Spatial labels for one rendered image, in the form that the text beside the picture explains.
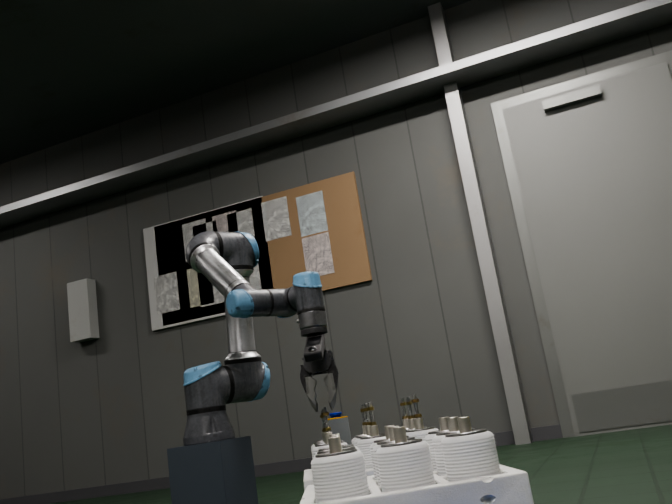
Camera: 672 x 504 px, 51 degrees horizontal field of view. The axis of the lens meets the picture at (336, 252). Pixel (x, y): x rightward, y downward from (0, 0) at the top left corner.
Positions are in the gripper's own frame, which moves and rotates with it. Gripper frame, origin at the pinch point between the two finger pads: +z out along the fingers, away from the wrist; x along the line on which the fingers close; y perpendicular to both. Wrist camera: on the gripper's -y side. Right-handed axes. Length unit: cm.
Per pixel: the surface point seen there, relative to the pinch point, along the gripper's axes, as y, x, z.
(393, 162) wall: 281, -34, -162
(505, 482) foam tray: -58, -36, 18
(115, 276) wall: 344, 198, -132
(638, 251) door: 240, -166, -65
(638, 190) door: 237, -174, -101
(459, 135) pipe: 256, -80, -163
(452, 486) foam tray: -59, -27, 17
